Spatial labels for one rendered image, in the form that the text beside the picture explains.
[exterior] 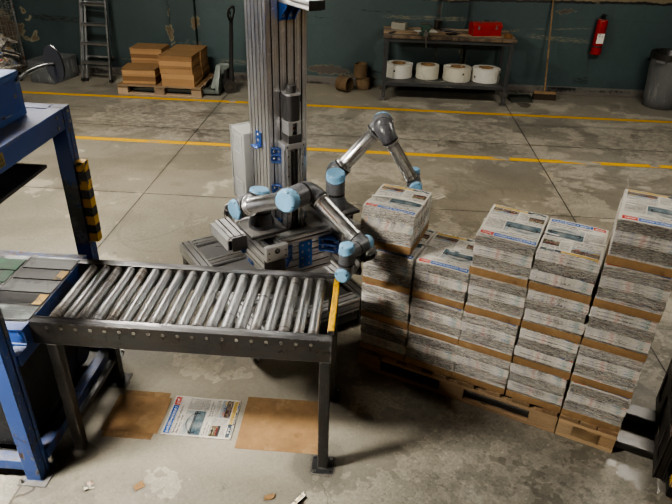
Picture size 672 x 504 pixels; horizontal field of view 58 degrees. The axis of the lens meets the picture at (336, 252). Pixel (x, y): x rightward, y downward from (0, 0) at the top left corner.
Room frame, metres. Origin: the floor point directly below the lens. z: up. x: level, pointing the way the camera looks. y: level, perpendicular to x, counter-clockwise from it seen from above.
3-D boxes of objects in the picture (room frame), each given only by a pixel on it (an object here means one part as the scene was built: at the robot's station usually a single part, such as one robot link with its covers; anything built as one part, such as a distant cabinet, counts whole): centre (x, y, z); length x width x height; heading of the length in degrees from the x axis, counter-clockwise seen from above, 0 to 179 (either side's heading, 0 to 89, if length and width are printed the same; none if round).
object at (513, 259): (2.68, -0.88, 0.95); 0.38 x 0.29 x 0.23; 155
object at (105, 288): (2.38, 1.12, 0.77); 0.47 x 0.05 x 0.05; 177
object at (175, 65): (8.85, 2.53, 0.28); 1.20 x 0.83 x 0.57; 87
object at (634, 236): (2.43, -1.41, 0.65); 0.39 x 0.30 x 1.29; 154
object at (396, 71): (8.87, -1.47, 0.55); 1.80 x 0.70 x 1.09; 87
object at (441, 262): (2.74, -0.75, 0.42); 1.17 x 0.39 x 0.83; 64
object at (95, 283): (2.38, 1.18, 0.77); 0.47 x 0.05 x 0.05; 177
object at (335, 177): (3.34, 0.02, 0.98); 0.13 x 0.12 x 0.14; 0
